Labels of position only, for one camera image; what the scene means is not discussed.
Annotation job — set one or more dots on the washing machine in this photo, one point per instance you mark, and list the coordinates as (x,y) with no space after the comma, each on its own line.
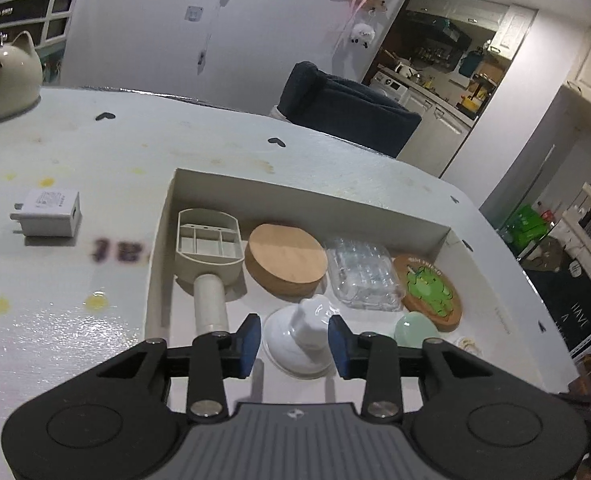
(389,87)

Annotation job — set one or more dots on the clear plastic case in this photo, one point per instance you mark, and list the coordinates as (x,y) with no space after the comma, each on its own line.
(362,275)

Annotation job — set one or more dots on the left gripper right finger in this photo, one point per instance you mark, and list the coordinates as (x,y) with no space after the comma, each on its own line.
(461,416)

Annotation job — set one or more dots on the sheep plush toy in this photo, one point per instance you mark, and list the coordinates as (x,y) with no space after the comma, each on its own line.
(363,35)

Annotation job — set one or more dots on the cream cat-shaped ceramic pot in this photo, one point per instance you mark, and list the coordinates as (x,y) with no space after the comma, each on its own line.
(20,76)

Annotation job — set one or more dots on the white suction cup holder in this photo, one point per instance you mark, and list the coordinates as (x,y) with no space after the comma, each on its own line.
(295,337)

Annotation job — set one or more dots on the round wooden lid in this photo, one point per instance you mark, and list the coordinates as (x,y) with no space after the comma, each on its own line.
(285,260)

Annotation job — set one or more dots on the white usb charger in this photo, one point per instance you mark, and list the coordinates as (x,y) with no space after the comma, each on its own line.
(49,212)

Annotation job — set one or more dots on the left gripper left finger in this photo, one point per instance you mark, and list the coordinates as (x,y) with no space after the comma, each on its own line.
(126,417)

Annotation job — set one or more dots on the white cardboard tray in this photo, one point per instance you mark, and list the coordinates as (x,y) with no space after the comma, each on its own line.
(500,310)

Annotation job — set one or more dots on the wooden coaster green dinosaur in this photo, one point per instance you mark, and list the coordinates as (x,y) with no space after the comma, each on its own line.
(429,291)

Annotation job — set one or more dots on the dark blue chair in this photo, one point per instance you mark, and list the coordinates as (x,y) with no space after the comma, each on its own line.
(346,109)

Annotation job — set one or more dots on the mint green round puck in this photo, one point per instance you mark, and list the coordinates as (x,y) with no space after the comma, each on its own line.
(413,328)

